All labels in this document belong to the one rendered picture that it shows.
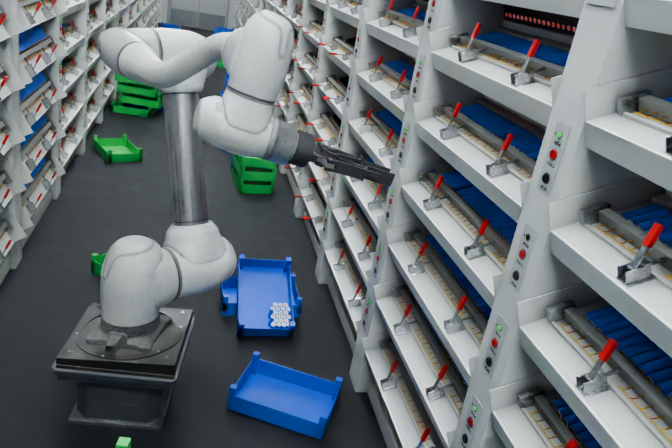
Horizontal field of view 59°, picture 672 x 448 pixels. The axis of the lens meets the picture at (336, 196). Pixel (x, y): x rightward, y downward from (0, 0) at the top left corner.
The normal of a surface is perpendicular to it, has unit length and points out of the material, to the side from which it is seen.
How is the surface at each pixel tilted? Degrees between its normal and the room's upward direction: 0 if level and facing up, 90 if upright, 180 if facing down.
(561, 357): 22
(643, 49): 90
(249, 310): 27
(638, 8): 112
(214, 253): 68
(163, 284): 80
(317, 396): 0
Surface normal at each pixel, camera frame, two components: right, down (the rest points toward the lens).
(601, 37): -0.97, -0.08
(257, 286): 0.24, -0.65
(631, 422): -0.20, -0.89
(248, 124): 0.32, 0.27
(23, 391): 0.17, -0.92
